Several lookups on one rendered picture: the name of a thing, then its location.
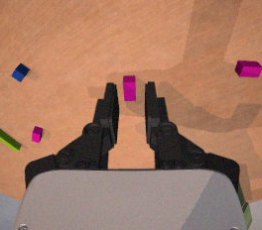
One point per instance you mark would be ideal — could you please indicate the lime green rod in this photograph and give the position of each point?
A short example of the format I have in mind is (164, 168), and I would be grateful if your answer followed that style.
(9, 141)

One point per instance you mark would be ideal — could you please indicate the small blue block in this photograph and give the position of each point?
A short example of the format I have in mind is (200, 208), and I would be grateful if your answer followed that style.
(20, 72)

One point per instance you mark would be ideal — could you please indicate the magenta rod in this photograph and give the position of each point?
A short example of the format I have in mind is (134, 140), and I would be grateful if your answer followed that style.
(37, 134)
(248, 68)
(129, 87)

